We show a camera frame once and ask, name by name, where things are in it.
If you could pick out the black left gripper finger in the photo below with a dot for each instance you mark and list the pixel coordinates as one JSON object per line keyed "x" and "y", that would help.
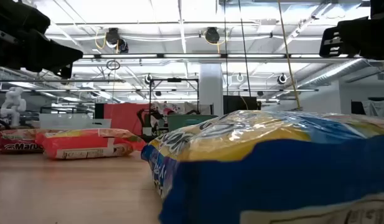
{"x": 62, "y": 54}
{"x": 66, "y": 71}

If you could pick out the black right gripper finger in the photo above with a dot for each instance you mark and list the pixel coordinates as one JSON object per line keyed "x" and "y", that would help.
{"x": 329, "y": 42}

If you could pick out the orange chicken ramen packet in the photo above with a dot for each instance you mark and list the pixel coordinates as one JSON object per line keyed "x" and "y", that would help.
{"x": 86, "y": 143}

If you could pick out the red roast beef ramen packet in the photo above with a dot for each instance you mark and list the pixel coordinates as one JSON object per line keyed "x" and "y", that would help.
{"x": 17, "y": 141}

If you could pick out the blue soy sauce ramen packet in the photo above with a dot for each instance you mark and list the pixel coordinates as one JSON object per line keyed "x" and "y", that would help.
{"x": 272, "y": 174}

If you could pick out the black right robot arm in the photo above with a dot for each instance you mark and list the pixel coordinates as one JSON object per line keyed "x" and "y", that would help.
{"x": 381, "y": 7}

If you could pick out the clear plastic bin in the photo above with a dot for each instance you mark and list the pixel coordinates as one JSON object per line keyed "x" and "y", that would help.
{"x": 70, "y": 121}

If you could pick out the grey tarp cover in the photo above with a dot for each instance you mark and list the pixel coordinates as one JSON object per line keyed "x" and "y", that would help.
{"x": 378, "y": 109}

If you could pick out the orange partition panel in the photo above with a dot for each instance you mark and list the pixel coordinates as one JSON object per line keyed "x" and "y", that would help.
{"x": 123, "y": 116}

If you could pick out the black monitor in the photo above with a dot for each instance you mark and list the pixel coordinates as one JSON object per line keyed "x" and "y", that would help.
{"x": 238, "y": 104}

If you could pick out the white square pillar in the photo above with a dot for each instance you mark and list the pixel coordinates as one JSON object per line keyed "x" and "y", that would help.
{"x": 210, "y": 90}

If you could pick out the teal plastic bin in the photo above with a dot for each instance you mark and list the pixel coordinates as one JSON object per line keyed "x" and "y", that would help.
{"x": 185, "y": 123}

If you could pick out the silver air duct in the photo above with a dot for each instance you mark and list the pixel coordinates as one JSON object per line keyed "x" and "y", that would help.
{"x": 335, "y": 72}

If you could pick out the black metal frame stand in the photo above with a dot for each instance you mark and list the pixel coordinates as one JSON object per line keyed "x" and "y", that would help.
{"x": 174, "y": 80}

